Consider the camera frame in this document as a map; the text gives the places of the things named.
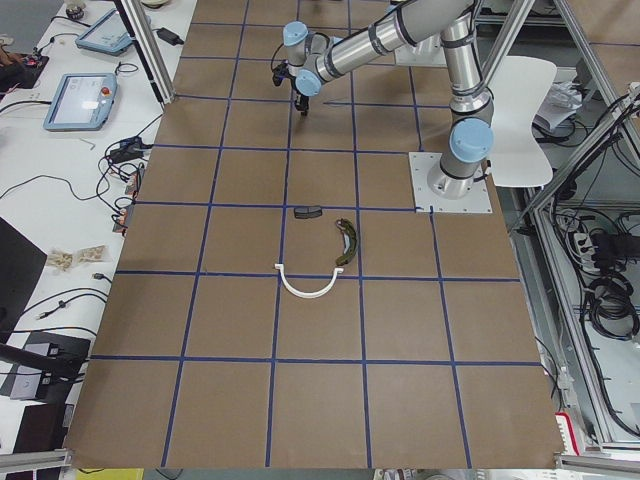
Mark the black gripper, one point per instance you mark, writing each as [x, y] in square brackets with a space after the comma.
[301, 99]

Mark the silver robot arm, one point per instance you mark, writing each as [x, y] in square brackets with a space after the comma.
[471, 137]
[314, 59]

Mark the grey brake pad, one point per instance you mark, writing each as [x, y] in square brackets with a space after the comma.
[307, 212]

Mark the olive green brake shoe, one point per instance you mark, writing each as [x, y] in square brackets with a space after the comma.
[350, 240]

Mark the blue teach pendant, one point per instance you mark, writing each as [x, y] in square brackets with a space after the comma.
[107, 35]
[82, 102]

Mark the white chair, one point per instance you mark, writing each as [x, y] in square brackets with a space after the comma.
[520, 86]

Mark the bag of small parts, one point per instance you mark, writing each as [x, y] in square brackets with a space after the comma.
[63, 260]

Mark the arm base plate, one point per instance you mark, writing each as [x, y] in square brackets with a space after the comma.
[427, 53]
[434, 192]

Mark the aluminium frame post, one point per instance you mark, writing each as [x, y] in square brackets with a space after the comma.
[140, 31]

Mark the white curved plastic bracket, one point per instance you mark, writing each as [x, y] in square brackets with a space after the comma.
[308, 288]

